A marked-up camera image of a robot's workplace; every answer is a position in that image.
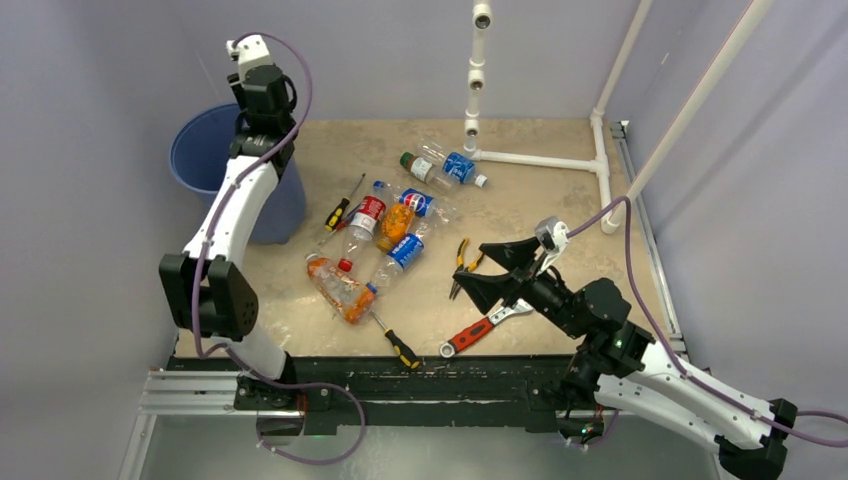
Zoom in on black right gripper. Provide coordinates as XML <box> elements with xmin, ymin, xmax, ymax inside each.
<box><xmin>452</xmin><ymin>232</ymin><xmax>584</xmax><ymax>339</ymax></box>

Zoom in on orange juice bottle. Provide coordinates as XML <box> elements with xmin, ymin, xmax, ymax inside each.
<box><xmin>376</xmin><ymin>203</ymin><xmax>416</xmax><ymax>253</ymax></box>

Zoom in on blue label bottle back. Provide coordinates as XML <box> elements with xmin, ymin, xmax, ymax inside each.
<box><xmin>418</xmin><ymin>137</ymin><xmax>488</xmax><ymax>188</ymax></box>

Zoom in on blue label bottle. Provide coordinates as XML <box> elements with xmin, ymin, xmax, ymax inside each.
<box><xmin>418</xmin><ymin>137</ymin><xmax>488</xmax><ymax>188</ymax></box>
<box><xmin>369</xmin><ymin>221</ymin><xmax>437</xmax><ymax>291</ymax></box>

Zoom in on green cap clear bottle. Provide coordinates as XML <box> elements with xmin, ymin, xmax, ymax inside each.
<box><xmin>399</xmin><ymin>152</ymin><xmax>459</xmax><ymax>194</ymax></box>

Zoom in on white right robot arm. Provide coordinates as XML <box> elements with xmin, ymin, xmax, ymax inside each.
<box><xmin>453</xmin><ymin>238</ymin><xmax>798</xmax><ymax>479</ymax></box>

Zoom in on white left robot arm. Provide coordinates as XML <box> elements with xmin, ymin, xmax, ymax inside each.
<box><xmin>158</xmin><ymin>64</ymin><xmax>298</xmax><ymax>409</ymax></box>

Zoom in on blue plastic bin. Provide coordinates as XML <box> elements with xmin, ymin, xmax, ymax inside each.
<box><xmin>168</xmin><ymin>102</ymin><xmax>308</xmax><ymax>246</ymax></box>

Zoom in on blue label bottle centre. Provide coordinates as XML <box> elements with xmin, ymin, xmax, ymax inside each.
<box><xmin>369</xmin><ymin>221</ymin><xmax>437</xmax><ymax>291</ymax></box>

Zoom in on pepsi label clear bottle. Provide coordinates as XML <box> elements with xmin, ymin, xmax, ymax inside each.
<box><xmin>385</xmin><ymin>185</ymin><xmax>454</xmax><ymax>221</ymax></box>

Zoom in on yellow black screwdriver front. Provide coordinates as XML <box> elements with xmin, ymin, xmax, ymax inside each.
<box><xmin>371</xmin><ymin>311</ymin><xmax>421</xmax><ymax>370</ymax></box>

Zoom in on yellow black screwdriver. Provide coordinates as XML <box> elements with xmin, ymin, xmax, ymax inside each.
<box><xmin>371</xmin><ymin>311</ymin><xmax>421</xmax><ymax>370</ymax></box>
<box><xmin>324</xmin><ymin>172</ymin><xmax>366</xmax><ymax>232</ymax></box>

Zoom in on yellow black screwdriver back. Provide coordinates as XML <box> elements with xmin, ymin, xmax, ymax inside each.
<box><xmin>324</xmin><ymin>172</ymin><xmax>366</xmax><ymax>232</ymax></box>

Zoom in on red label clear bottle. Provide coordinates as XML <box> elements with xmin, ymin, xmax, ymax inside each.
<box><xmin>337</xmin><ymin>195</ymin><xmax>386</xmax><ymax>272</ymax></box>

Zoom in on crushed orange label bottle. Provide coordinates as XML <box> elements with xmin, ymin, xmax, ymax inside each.
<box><xmin>306</xmin><ymin>254</ymin><xmax>376</xmax><ymax>325</ymax></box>

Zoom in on yellow handled pliers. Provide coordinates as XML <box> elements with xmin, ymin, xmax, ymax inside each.
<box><xmin>449</xmin><ymin>237</ymin><xmax>484</xmax><ymax>300</ymax></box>

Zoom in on red handled adjustable wrench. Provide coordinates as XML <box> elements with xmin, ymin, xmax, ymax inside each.
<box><xmin>439</xmin><ymin>300</ymin><xmax>534</xmax><ymax>358</ymax></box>

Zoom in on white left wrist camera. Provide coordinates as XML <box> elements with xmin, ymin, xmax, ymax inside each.
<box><xmin>226</xmin><ymin>34</ymin><xmax>274</xmax><ymax>82</ymax></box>

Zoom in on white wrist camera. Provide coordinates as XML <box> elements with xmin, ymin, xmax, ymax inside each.
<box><xmin>226</xmin><ymin>34</ymin><xmax>274</xmax><ymax>82</ymax></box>
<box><xmin>534</xmin><ymin>216</ymin><xmax>569</xmax><ymax>275</ymax></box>

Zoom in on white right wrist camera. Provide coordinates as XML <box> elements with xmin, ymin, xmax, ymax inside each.
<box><xmin>534</xmin><ymin>216</ymin><xmax>569</xmax><ymax>275</ymax></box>

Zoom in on black table front rail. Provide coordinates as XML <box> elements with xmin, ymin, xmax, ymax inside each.
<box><xmin>165</xmin><ymin>354</ymin><xmax>571</xmax><ymax>435</ymax></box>

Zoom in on white pvc pipe frame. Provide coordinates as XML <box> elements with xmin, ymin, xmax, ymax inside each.
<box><xmin>461</xmin><ymin>0</ymin><xmax>776</xmax><ymax>235</ymax></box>

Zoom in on aluminium side rail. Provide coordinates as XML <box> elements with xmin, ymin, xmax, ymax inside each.
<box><xmin>610</xmin><ymin>121</ymin><xmax>687</xmax><ymax>356</ymax></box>

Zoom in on purple cable loop below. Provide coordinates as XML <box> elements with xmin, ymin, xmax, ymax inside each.
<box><xmin>254</xmin><ymin>380</ymin><xmax>369</xmax><ymax>467</ymax></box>

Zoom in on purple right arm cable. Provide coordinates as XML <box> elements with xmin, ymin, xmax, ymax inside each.
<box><xmin>566</xmin><ymin>195</ymin><xmax>848</xmax><ymax>449</ymax></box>

